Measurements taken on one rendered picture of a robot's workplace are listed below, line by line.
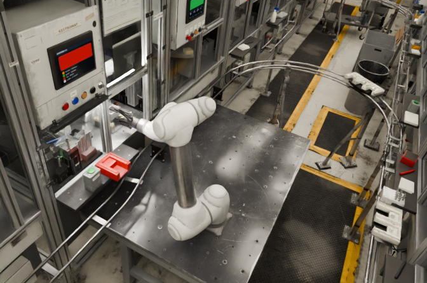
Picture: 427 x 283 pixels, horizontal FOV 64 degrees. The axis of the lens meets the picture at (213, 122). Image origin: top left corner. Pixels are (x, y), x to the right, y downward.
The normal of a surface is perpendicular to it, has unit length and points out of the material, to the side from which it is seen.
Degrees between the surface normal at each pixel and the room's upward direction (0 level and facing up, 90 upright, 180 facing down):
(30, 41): 90
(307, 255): 0
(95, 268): 0
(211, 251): 0
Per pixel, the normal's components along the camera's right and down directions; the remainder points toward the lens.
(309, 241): 0.11, -0.79
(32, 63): 0.88, 0.36
